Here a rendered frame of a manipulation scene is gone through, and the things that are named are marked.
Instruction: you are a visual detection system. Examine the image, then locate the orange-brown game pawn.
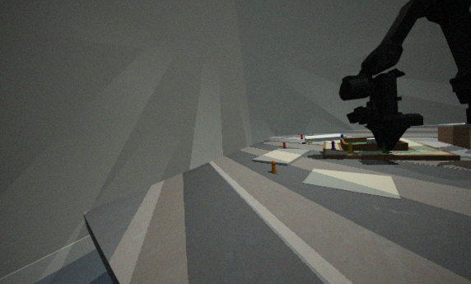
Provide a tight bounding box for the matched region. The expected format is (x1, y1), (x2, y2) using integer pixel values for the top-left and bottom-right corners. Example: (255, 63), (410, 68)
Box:
(271, 161), (277, 174)

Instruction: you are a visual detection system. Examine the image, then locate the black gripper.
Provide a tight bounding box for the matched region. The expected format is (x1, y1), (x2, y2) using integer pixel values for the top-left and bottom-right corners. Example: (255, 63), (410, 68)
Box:
(358, 94), (423, 151)

